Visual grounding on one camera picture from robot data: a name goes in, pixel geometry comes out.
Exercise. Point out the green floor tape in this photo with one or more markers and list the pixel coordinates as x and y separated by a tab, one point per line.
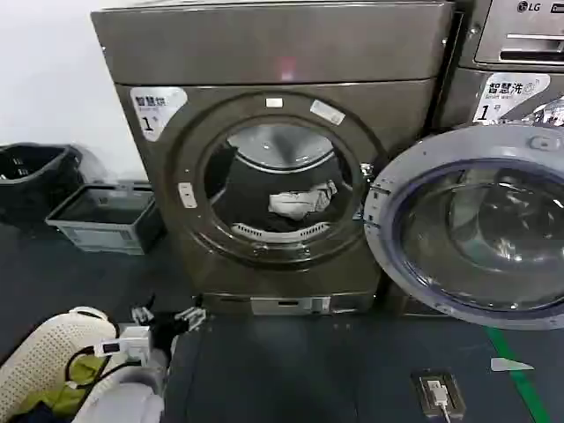
524	383

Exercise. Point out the white perforated laundry basket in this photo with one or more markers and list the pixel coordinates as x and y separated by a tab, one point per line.
48	343

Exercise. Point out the grey plastic crate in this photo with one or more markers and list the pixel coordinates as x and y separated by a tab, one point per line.
106	229

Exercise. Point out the round glass dryer door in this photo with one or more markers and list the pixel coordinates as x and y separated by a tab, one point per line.
480	220

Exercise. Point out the grey front-load dryer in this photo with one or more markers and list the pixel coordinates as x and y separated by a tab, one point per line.
264	53

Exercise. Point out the white paper scrap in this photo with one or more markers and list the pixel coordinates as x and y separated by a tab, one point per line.
509	364

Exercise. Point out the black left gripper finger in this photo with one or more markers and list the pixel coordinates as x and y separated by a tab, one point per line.
190	315
143	313

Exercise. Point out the floor socket box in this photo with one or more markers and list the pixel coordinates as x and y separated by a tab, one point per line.
438	392

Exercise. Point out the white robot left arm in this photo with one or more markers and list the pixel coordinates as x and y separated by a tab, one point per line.
128	396

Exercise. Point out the black plastic basket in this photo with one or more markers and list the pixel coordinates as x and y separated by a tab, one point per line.
31	176

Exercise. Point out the grey machine with number sticker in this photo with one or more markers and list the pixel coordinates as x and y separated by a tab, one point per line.
506	48

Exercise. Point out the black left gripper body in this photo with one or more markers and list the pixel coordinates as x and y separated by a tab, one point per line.
164	331

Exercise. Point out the green cloth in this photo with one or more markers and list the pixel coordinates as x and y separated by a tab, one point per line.
86	368

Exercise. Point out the dark blue cloth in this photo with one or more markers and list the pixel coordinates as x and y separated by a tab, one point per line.
44	410

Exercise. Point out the white patterned cloth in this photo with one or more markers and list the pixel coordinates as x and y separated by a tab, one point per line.
299	200

